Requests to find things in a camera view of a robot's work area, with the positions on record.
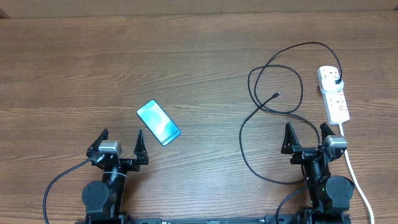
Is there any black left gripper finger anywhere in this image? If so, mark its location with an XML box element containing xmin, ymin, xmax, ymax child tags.
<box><xmin>86</xmin><ymin>128</ymin><xmax>109</xmax><ymax>157</ymax></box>
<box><xmin>134</xmin><ymin>129</ymin><xmax>149</xmax><ymax>165</ymax></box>

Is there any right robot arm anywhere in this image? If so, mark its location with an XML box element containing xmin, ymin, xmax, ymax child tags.
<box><xmin>281</xmin><ymin>123</ymin><xmax>355</xmax><ymax>223</ymax></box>

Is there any black USB charging cable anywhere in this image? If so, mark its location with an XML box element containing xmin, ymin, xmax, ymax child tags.
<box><xmin>238</xmin><ymin>41</ymin><xmax>343</xmax><ymax>185</ymax></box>

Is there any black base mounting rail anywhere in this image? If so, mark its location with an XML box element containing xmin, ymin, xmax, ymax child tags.
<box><xmin>76</xmin><ymin>214</ymin><xmax>351</xmax><ymax>224</ymax></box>

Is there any white charger plug adapter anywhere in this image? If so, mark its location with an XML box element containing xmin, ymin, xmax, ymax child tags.
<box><xmin>319</xmin><ymin>78</ymin><xmax>345</xmax><ymax>94</ymax></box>

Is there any blue Samsung Galaxy smartphone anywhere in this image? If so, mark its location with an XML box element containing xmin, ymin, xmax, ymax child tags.
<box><xmin>137</xmin><ymin>100</ymin><xmax>181</xmax><ymax>146</ymax></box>

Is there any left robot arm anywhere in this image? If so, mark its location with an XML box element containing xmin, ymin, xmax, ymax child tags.
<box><xmin>81</xmin><ymin>129</ymin><xmax>149</xmax><ymax>223</ymax></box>

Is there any white power strip cord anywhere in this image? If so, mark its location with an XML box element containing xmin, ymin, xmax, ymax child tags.
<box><xmin>338</xmin><ymin>123</ymin><xmax>376</xmax><ymax>224</ymax></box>

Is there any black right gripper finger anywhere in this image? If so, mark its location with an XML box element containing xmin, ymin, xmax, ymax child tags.
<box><xmin>281</xmin><ymin>123</ymin><xmax>301</xmax><ymax>154</ymax></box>
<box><xmin>320</xmin><ymin>123</ymin><xmax>335</xmax><ymax>141</ymax></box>

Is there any white power strip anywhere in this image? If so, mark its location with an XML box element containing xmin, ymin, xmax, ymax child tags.
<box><xmin>317</xmin><ymin>66</ymin><xmax>350</xmax><ymax>124</ymax></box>

